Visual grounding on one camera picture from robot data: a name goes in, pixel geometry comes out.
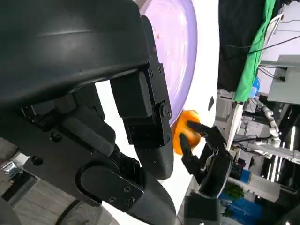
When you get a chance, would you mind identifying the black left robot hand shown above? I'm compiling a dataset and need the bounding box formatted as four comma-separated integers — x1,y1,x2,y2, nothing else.
0,0,177,225

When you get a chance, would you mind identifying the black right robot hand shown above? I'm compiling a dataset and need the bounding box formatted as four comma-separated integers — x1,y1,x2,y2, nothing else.
179,120,234,200

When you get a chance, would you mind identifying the orange toy bread roll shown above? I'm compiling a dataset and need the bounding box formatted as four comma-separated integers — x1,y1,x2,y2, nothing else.
172,109,202,155

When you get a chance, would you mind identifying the green plant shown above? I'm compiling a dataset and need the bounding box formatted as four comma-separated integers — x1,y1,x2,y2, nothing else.
222,182,244,200

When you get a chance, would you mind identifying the small blue box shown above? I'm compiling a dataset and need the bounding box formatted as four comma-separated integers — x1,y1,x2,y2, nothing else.
252,77,261,98

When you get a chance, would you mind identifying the lilac plate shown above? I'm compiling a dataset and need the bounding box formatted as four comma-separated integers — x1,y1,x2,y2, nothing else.
138,0,197,128

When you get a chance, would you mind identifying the grey machine box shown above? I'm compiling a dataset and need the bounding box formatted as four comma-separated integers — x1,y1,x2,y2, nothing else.
267,55,300,105

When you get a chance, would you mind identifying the green cloth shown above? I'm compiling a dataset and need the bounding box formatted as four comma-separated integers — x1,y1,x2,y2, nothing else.
234,0,282,103

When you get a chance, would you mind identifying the silver foil bag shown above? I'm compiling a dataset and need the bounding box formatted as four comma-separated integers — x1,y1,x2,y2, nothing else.
3,161,24,176

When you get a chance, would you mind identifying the black cloth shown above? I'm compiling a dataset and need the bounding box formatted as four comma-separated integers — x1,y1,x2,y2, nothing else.
217,0,268,92

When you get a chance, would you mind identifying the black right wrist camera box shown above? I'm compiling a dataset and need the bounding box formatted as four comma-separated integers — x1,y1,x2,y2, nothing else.
184,194,222,225

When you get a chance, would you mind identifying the black cable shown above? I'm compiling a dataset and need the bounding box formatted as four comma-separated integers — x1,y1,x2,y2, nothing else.
225,35,300,56

